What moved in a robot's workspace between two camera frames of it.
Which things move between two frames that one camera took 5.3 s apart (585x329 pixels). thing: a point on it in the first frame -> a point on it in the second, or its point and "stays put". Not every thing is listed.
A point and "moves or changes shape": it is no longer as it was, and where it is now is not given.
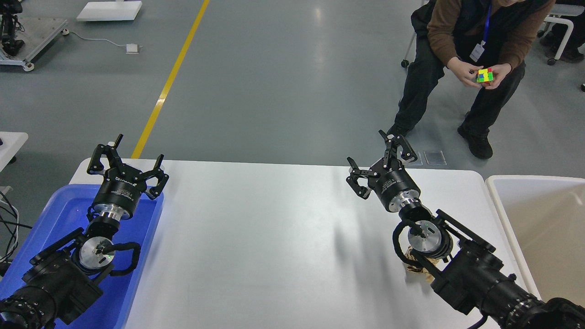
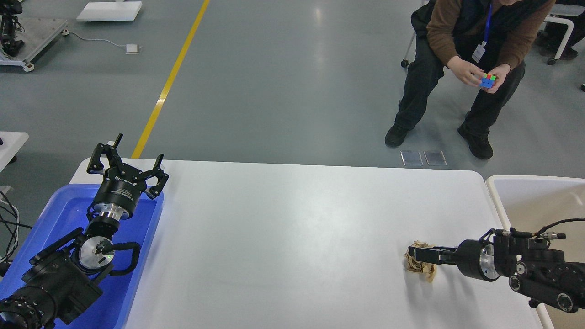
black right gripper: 394,185 -> 474,258
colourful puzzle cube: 484,75 moves or changes shape
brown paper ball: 429,277 stays put
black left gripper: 120,189 stays put
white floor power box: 132,49 stays put
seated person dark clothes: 476,44 stays put
